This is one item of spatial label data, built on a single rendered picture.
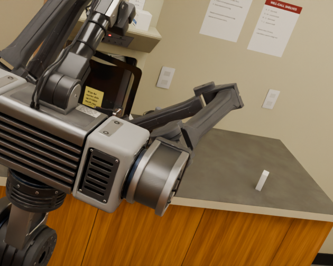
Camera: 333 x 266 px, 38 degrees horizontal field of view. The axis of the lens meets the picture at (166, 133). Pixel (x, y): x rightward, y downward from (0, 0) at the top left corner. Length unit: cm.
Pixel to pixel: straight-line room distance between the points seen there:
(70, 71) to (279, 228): 154
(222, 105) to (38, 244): 62
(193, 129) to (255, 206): 95
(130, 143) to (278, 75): 185
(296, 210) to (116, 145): 142
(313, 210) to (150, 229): 75
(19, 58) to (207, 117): 51
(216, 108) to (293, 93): 150
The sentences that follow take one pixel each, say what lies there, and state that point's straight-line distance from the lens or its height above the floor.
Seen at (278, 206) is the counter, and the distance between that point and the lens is 221.
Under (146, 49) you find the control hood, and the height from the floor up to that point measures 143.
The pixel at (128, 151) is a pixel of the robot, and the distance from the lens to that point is 93.
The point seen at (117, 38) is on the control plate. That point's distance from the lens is 184.
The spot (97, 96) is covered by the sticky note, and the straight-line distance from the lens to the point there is 189.
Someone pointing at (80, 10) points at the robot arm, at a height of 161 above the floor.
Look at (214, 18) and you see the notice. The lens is 246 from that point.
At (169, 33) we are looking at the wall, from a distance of 242.
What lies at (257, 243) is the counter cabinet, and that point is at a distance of 233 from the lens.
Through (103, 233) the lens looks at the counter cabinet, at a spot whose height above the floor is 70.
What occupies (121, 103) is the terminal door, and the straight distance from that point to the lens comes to 186.
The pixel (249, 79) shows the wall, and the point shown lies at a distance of 266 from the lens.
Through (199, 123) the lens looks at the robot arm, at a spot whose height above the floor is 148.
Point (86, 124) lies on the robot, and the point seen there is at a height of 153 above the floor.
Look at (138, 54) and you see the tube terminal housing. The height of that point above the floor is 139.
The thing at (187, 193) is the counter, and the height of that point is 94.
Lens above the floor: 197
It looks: 25 degrees down
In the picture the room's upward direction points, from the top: 19 degrees clockwise
